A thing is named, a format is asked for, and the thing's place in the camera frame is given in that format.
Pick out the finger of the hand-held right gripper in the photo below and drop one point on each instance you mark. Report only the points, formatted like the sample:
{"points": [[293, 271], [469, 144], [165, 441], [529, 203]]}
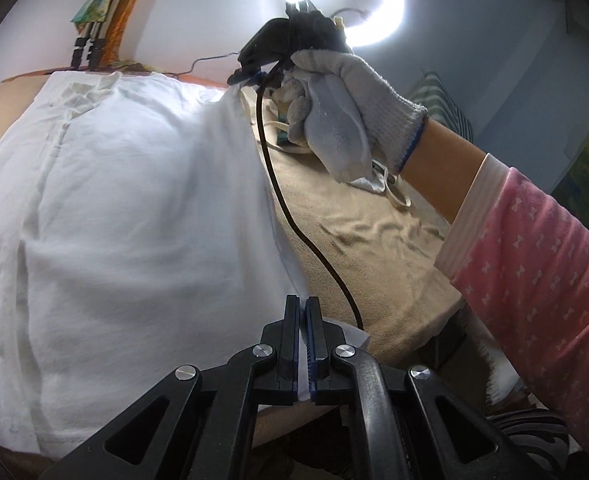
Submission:
{"points": [[244, 80]]}

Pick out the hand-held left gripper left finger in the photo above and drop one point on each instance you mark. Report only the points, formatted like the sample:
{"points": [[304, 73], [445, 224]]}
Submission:
{"points": [[296, 352]]}

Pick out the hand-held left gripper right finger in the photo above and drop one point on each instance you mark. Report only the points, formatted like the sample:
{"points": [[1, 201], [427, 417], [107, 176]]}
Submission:
{"points": [[312, 355]]}

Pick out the white shirt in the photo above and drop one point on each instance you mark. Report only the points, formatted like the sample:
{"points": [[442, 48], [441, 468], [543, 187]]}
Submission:
{"points": [[134, 240]]}

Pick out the person's right forearm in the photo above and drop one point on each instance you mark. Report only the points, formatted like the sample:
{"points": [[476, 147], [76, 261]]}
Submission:
{"points": [[519, 240]]}

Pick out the person's right hand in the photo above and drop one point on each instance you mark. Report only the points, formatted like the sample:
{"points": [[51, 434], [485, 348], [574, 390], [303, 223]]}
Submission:
{"points": [[344, 110]]}

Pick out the beige blanket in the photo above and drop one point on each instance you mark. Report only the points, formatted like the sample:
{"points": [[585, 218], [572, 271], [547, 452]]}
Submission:
{"points": [[374, 255]]}

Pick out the black tripod legs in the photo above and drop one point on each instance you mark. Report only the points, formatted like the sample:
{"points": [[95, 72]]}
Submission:
{"points": [[88, 47]]}

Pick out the black white striped cloth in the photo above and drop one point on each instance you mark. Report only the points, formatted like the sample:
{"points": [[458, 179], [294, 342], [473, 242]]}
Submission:
{"points": [[529, 440]]}

